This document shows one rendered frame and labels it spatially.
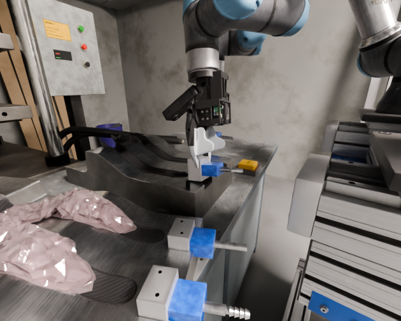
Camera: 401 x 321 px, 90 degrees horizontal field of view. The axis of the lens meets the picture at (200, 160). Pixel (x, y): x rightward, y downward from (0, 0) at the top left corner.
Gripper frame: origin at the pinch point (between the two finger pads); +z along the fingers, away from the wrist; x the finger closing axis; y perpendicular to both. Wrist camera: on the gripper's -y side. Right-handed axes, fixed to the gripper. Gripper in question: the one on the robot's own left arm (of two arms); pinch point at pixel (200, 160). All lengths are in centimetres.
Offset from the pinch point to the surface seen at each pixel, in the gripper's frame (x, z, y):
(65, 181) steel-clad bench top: -6, 8, -51
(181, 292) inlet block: -25.6, 12.1, 9.9
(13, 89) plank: 74, -65, -282
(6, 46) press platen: -6, -41, -73
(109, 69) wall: 219, -119, -289
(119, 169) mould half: -6.2, 2.0, -21.9
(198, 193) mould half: -4.9, 6.8, 1.6
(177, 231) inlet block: -17.9, 8.9, 4.5
